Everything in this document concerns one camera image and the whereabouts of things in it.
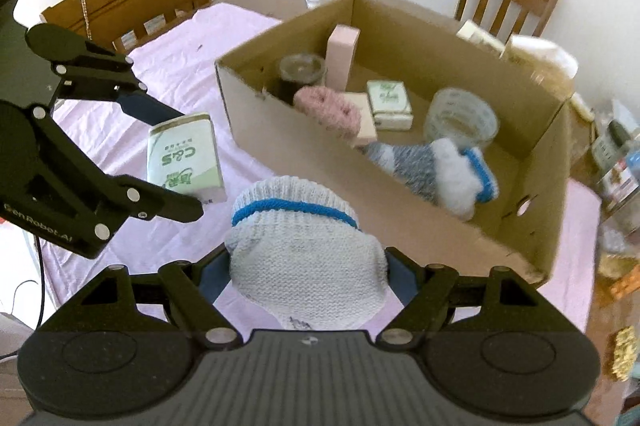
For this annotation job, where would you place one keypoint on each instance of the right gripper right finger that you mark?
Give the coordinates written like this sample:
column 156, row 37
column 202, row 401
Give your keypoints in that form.
column 424, row 294

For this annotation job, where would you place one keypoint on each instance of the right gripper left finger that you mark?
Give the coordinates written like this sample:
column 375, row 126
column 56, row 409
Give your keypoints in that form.
column 192, row 289

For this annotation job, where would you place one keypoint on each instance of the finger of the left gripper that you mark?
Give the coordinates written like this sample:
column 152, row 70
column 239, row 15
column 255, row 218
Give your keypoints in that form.
column 111, row 79
column 128, row 196

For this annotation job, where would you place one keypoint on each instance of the white blue-striped sock roll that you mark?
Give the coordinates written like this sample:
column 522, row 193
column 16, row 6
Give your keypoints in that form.
column 297, row 251

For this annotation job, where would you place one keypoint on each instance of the white glove blue cuff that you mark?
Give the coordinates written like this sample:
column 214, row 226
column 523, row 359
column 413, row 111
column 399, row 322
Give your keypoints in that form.
column 463, row 179

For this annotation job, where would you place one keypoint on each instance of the grey blue sock roll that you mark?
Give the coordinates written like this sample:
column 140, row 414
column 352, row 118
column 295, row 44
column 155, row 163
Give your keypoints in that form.
column 414, row 166

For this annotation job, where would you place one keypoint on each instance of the white KASI glue box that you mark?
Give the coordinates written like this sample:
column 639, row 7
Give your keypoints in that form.
column 367, row 133

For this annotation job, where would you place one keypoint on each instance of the clear packing tape roll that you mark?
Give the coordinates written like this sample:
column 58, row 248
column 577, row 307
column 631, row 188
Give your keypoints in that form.
column 462, row 117

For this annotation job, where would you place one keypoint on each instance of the pink knitted sock roll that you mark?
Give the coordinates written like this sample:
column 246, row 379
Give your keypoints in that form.
column 330, row 109

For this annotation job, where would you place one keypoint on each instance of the clear jar black clips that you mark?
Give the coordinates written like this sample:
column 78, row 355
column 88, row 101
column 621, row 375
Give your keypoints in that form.
column 295, row 72

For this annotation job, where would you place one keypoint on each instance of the pink small carton box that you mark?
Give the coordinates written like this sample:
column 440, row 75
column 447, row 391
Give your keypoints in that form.
column 340, row 52

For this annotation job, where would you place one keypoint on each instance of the green C&S tissue pack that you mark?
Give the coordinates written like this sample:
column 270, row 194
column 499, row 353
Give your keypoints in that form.
column 390, row 105

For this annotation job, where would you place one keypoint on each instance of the open cardboard box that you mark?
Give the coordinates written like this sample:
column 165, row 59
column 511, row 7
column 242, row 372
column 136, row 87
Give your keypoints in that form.
column 530, row 155

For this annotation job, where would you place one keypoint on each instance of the gold ornate coaster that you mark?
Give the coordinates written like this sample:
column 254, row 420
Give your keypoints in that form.
column 624, row 353

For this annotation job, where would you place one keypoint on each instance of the red label jar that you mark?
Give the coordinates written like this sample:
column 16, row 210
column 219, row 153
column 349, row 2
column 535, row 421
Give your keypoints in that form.
column 621, row 182

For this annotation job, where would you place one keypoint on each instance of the tissue box yellow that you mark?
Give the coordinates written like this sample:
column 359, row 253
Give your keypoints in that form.
column 552, row 67

